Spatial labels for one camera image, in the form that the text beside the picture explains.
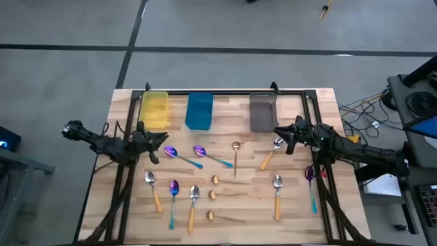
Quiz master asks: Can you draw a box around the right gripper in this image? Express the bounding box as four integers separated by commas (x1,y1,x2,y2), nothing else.
273,115,320,155

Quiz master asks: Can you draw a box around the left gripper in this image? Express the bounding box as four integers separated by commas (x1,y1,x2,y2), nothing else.
132,121,169,165

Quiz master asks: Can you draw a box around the iridescent purple teal spoon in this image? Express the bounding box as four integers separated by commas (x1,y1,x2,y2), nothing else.
305,165,318,215
169,179,180,231
192,144,235,169
163,146,204,170

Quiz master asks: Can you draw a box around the silver spoon wooden handle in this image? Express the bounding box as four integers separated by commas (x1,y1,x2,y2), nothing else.
272,174,283,221
143,170,164,214
186,184,201,235
259,137,285,171

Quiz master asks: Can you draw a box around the matte gold spoon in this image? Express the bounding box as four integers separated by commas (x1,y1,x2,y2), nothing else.
206,210,247,223
208,189,249,201
210,174,253,186
231,141,242,180

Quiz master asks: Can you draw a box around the grey plastic bin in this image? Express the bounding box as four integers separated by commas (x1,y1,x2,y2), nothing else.
249,92,280,133

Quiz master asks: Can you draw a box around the yellow translucent plastic bin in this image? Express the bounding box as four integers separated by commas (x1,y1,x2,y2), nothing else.
139,90,171,130

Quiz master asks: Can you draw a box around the blue plastic bin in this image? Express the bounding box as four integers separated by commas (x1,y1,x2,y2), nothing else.
184,92,214,131

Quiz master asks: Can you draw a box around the black stand beam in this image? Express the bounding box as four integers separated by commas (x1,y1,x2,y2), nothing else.
354,163,410,182

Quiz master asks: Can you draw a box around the white box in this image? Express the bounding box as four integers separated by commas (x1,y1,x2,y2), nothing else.
361,173,403,197

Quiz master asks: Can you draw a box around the grey equipment cart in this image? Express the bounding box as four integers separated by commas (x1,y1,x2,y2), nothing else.
387,54,437,246

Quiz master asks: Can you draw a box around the yellow black stick tool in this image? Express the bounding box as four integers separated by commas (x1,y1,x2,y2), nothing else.
318,0,335,22

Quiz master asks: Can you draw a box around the grey side table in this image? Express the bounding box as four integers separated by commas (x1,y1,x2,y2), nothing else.
0,146,57,246

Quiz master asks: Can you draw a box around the blue laptop screen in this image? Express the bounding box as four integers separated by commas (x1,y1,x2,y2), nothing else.
404,115,437,139

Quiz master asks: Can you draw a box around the black device blue light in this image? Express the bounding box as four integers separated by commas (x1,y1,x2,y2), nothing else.
0,126,22,153

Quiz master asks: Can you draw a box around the black keypad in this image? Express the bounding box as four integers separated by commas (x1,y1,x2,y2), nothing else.
417,185,437,223

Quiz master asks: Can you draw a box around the black aluminium table frame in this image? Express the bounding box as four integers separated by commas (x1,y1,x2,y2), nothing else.
73,88,373,246

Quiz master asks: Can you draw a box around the yellow cable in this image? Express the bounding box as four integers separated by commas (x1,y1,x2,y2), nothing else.
340,94,385,112

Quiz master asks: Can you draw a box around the coiled black cable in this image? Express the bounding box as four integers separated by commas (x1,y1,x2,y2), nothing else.
405,91,437,120

